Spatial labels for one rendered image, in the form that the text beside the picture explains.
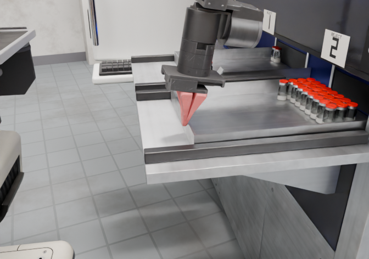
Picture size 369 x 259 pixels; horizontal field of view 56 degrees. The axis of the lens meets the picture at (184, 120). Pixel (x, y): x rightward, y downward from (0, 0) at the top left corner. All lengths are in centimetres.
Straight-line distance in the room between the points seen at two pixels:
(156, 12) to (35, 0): 325
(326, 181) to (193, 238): 103
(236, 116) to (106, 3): 87
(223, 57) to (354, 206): 65
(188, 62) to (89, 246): 129
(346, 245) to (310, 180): 15
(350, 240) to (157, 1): 109
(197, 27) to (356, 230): 50
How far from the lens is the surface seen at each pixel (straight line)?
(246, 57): 121
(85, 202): 199
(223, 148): 58
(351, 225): 79
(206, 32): 56
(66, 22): 467
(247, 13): 59
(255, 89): 87
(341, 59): 76
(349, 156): 66
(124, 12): 146
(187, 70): 57
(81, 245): 174
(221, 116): 73
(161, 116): 73
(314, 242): 94
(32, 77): 91
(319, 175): 77
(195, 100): 59
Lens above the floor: 118
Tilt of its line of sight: 25 degrees down
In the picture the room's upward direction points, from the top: straight up
